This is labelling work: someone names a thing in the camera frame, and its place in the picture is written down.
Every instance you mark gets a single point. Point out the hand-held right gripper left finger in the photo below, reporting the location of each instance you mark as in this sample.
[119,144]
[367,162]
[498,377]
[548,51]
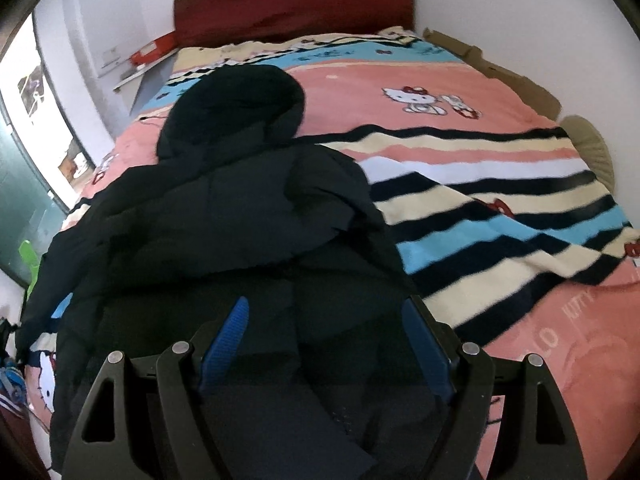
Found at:
[227,345]

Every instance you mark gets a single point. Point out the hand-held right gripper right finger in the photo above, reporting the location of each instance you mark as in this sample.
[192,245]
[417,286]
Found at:
[425,350]

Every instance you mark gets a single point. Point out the black hooded down jacket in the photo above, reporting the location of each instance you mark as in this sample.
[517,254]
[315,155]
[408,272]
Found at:
[235,200]

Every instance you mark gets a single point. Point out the striped cartoon printed blanket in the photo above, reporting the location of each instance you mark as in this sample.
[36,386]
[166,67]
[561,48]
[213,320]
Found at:
[450,160]

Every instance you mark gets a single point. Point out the green plastic object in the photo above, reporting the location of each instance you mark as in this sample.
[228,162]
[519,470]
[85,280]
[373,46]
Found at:
[29,260]

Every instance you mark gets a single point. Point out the blue striped shoe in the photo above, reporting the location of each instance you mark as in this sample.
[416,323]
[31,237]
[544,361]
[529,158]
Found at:
[11,385]

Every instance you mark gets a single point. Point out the green door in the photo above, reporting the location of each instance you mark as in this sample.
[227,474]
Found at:
[22,210]

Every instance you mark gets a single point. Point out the tan woven hand fan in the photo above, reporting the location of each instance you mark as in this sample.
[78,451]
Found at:
[592,147]

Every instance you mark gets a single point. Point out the white board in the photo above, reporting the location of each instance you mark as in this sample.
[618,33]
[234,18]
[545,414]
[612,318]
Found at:
[137,76]

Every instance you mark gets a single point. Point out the brown cardboard sheet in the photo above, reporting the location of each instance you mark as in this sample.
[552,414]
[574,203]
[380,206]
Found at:
[500,67]

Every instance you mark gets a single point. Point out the red box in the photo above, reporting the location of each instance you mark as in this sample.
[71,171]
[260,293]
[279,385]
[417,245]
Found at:
[152,50]

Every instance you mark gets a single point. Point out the bright window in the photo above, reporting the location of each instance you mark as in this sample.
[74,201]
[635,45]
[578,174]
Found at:
[37,100]

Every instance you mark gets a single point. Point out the dark red bed headboard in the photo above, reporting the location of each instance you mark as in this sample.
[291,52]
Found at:
[295,5]

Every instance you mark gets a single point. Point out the white wall socket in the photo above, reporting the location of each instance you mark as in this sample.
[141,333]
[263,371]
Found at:
[110,57]

